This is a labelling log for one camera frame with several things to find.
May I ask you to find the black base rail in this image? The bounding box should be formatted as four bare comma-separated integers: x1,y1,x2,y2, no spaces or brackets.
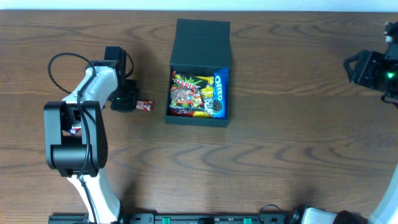
47,212,300,224

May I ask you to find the black Haribo candy bag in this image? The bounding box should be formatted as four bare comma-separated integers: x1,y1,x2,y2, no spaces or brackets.
169,71,208,111

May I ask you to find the blue Oreo cookie pack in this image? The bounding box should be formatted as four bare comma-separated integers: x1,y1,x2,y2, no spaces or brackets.
213,68,229,119

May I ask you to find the black gift box with lid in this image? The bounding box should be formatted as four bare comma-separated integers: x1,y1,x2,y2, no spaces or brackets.
165,19,232,128

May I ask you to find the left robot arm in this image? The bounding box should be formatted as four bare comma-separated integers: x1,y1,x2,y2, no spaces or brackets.
44,55,137,223

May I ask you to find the yellow Hacks candy bag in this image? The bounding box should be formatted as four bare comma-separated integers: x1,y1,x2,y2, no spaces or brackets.
193,77,214,118

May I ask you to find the red Hacks candy bag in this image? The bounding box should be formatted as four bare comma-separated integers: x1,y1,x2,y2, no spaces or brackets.
170,108,194,118

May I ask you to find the red green KitKat bar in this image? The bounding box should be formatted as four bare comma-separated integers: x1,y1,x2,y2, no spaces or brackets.
136,100,154,111

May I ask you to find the purple Dairy Milk bar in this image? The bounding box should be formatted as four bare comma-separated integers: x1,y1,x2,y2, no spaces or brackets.
69,126,81,136

